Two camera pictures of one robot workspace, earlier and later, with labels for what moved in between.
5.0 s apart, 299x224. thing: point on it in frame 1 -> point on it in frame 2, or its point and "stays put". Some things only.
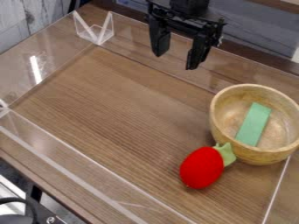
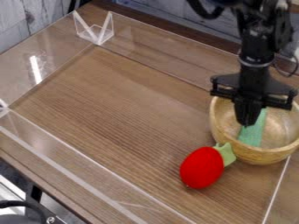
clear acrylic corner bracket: (94, 33) stays put
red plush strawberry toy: (202, 166) stays put
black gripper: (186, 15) -> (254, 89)
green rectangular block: (254, 124) stays put
